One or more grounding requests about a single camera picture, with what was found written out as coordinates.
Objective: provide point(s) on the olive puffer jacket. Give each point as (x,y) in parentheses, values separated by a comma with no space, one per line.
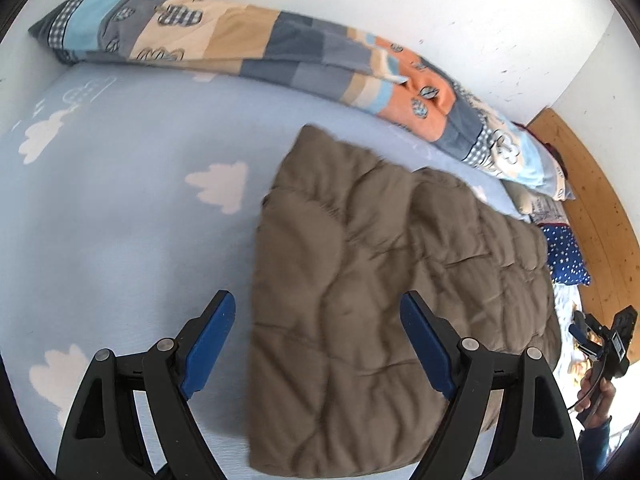
(334,386)

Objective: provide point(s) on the navy star pillow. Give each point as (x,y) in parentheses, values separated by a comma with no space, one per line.
(565,262)

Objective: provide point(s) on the wooden headboard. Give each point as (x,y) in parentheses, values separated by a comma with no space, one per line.
(603,231)

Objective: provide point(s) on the blue sleeve right forearm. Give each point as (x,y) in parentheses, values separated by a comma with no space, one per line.
(593,447)

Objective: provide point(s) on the person's right hand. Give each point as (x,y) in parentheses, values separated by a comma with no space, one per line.
(596,401)

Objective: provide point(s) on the beige plush toy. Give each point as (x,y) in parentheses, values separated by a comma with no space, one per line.
(525,200)

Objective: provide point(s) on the patchwork rolled duvet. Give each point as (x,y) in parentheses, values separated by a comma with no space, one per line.
(338,63)

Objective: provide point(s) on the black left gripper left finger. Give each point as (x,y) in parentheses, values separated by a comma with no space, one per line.
(102,438)

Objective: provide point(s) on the light blue cloud bedsheet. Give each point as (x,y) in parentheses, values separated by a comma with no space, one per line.
(129,196)

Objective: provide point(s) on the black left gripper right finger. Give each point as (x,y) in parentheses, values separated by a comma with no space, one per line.
(534,438)

